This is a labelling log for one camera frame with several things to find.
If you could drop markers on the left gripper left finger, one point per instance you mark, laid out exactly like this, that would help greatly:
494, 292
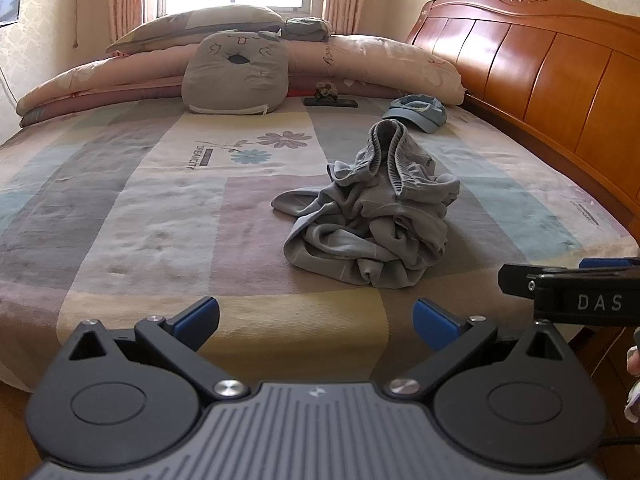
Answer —
115, 399

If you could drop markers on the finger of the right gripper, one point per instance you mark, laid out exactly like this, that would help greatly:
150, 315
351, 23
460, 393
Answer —
601, 262
554, 285

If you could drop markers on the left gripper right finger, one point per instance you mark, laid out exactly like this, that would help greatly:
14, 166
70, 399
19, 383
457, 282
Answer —
510, 402

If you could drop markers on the grey-blue pants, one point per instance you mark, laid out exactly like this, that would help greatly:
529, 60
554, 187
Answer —
381, 219

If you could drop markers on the patchwork bed sheet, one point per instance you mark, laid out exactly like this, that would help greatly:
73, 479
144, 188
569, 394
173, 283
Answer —
141, 208

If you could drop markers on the wooden headboard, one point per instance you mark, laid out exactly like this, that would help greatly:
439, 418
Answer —
559, 76

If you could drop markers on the blue baseball cap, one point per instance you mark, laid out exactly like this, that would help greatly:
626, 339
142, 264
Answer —
424, 112

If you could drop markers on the pink folded quilt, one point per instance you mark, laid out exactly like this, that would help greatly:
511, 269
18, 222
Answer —
357, 65

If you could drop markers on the black phone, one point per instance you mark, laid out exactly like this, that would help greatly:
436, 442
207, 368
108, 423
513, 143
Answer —
346, 103

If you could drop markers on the folded grey-green cloth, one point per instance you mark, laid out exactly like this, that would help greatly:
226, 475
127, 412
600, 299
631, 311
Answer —
308, 28

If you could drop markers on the grey cat face cushion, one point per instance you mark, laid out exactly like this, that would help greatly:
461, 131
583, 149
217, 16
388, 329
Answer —
236, 73

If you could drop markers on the grey patterned pillow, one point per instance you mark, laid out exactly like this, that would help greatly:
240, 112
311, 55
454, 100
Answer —
193, 26

